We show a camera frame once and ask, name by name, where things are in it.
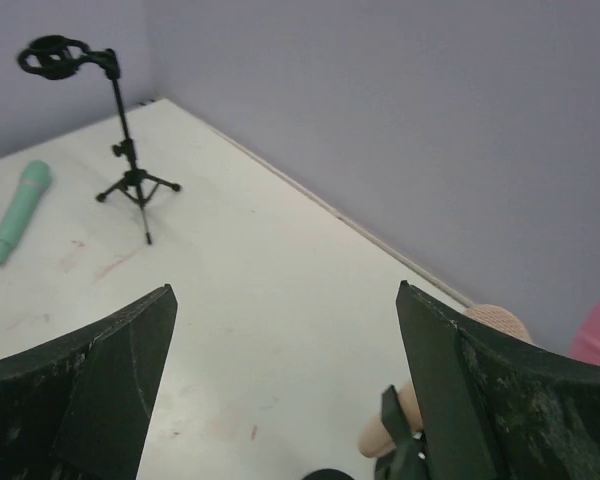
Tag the black tripod shock-mount stand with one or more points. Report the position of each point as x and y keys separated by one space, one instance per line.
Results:
x=55 y=58

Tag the mint green toy microphone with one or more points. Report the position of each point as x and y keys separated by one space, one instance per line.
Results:
x=34 y=181

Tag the beige toy microphone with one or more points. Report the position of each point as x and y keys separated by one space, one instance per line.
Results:
x=500 y=320

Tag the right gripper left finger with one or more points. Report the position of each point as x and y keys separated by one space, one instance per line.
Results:
x=79 y=406

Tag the black round-base stand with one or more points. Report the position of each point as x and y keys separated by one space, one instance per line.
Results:
x=395 y=438

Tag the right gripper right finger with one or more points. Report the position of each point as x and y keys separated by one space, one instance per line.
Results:
x=494 y=407

